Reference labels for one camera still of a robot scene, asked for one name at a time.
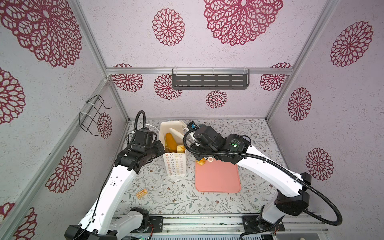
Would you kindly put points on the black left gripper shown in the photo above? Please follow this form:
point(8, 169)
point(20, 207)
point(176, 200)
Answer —
point(160, 148)

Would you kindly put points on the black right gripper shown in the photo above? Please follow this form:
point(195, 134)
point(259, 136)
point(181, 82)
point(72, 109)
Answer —
point(195, 147)

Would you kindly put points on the long glazed fake bread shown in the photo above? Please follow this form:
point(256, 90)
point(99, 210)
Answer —
point(171, 143)

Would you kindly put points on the white printed paper bag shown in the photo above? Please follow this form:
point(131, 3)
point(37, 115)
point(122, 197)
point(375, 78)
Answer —
point(174, 161)

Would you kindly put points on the pale yellow sliced fake bread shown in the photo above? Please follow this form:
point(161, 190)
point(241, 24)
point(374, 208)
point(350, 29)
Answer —
point(181, 149)

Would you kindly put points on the sesame fake bread roll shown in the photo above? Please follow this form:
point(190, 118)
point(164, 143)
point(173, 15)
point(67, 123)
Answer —
point(201, 162)

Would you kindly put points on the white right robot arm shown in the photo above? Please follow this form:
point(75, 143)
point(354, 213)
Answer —
point(291, 199)

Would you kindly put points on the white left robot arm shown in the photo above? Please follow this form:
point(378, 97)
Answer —
point(97, 223)

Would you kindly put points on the pink tray mat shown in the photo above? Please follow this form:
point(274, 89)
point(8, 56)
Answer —
point(217, 177)

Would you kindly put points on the small wooden block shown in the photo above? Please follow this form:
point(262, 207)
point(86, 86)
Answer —
point(142, 193)

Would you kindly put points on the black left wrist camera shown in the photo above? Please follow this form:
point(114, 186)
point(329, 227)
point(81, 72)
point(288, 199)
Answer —
point(142, 140)

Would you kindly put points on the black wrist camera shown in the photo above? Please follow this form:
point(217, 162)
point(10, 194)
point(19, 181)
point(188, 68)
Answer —
point(142, 140)
point(203, 134)

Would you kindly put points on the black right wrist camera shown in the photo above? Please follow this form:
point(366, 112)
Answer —
point(203, 134)

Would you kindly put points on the grey wall shelf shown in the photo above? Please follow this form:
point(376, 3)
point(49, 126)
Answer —
point(212, 81)

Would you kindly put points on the black wire wall rack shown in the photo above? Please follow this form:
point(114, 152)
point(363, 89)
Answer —
point(90, 117)

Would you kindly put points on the metal base rail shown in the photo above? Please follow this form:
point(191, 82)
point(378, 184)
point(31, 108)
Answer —
point(230, 227)

